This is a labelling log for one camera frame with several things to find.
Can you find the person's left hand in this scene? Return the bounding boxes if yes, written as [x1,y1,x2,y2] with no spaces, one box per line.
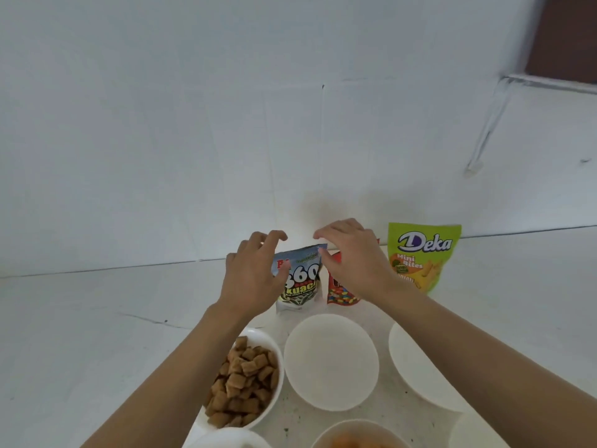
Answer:
[217,230,292,319]

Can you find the person's right hand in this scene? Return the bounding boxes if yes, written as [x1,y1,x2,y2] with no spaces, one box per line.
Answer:
[312,218,407,306]

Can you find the pale blue seed packet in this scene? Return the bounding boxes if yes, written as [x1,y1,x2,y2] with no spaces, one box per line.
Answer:
[272,244,328,316]

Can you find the person's right forearm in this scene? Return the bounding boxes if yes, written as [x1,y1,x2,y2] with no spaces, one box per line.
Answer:
[371,277,597,448]

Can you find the person's left forearm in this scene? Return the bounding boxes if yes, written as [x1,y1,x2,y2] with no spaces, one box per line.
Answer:
[81,301,266,448]

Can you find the red candy packet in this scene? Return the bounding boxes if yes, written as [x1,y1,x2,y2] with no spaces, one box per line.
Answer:
[326,239,381,306]

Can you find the green snack packet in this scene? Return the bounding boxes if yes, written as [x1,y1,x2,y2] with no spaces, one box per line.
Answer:
[387,222,462,295]

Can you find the white bowl with brown snacks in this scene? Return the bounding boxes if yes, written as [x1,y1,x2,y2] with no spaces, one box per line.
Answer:
[192,327,285,433]

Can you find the empty white bowl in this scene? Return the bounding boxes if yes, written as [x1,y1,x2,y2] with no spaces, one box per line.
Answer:
[448,412,512,448]
[388,322,467,414]
[187,427,273,448]
[284,314,380,412]

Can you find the pile of brown pillow snacks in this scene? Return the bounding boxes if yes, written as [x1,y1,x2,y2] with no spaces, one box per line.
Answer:
[204,336,280,429]

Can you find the white bowl with orange snacks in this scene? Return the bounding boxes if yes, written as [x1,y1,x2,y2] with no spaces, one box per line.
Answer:
[310,419,412,448]

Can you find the pile of orange snacks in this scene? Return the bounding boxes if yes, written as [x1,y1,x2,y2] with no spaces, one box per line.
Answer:
[332,433,390,448]

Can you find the dark brown door panel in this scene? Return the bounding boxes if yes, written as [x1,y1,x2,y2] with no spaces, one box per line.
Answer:
[525,0,597,85]

